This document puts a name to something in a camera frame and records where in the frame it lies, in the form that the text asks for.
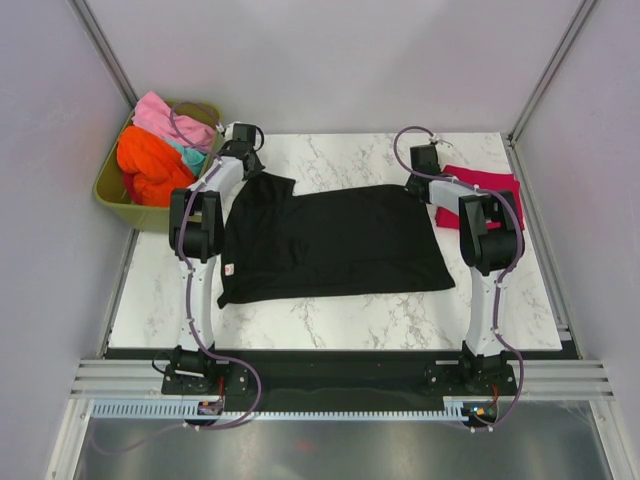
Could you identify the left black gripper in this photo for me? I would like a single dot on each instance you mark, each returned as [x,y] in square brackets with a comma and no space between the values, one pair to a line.
[258,167]

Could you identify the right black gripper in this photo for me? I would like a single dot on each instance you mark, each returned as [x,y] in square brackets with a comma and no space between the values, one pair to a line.
[409,184]

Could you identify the black t shirt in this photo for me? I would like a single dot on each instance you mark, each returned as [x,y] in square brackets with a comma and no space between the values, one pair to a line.
[359,241]

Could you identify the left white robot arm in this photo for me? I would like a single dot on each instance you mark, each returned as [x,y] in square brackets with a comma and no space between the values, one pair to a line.
[196,235]

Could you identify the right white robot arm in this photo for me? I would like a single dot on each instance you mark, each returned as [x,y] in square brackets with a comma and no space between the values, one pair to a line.
[491,244]

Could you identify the teal t shirt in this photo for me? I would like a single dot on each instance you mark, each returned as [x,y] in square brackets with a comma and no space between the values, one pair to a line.
[192,158]

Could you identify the orange t shirt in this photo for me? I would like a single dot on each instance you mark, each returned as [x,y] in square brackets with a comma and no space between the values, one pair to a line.
[156,168]

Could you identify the pink t shirt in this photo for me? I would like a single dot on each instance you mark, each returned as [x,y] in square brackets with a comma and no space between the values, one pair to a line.
[154,115]

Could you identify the olive green plastic bin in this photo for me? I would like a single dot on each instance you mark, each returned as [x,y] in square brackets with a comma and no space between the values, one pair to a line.
[109,188]

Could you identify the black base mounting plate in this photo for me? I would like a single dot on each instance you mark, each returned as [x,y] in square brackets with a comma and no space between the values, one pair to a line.
[311,380]

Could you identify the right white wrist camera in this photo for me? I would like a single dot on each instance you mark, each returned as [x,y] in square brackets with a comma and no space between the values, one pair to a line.
[437,139]

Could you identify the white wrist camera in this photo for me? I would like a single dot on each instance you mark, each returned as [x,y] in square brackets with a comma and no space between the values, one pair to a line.
[225,131]
[437,139]

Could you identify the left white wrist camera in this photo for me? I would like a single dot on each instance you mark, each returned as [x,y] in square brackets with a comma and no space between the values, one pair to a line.
[225,131]

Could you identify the left aluminium frame post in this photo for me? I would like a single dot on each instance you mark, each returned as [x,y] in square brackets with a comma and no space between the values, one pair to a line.
[99,40]

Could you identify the aluminium frame post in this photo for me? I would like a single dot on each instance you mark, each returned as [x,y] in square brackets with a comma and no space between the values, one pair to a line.
[569,37]
[99,40]

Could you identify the right aluminium frame post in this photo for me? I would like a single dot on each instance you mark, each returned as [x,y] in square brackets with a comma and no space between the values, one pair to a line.
[569,37]

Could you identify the white slotted cable duct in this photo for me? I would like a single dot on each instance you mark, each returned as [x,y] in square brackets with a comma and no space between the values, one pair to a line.
[200,411]

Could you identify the aluminium cross rail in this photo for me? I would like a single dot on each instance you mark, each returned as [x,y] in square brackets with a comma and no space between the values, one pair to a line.
[543,380]

